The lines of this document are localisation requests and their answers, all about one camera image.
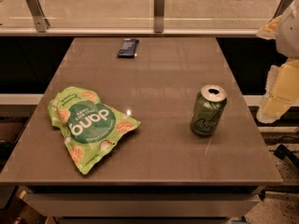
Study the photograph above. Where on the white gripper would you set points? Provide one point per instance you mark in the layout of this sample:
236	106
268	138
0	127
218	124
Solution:
289	34

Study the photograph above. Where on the green soda can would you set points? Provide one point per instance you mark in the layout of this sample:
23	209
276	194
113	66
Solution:
208	108

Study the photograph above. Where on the dark blue rxbar wrapper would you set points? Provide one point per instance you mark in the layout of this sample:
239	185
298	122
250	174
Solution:
128	48

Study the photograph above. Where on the green dang chips bag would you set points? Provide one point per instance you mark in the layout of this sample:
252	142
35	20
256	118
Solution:
90	128

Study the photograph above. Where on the glass railing panel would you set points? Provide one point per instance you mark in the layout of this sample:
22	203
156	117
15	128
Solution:
128	14

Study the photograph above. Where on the right metal rail bracket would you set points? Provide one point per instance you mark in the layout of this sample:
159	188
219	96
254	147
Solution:
283	4

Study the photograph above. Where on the metal rail bracket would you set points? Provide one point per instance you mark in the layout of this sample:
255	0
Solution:
41	23
158	16
283	4

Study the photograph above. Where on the middle metal rail bracket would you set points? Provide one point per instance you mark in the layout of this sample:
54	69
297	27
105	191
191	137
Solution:
158	16

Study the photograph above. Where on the left metal rail bracket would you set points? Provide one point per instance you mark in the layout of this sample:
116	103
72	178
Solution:
41	23

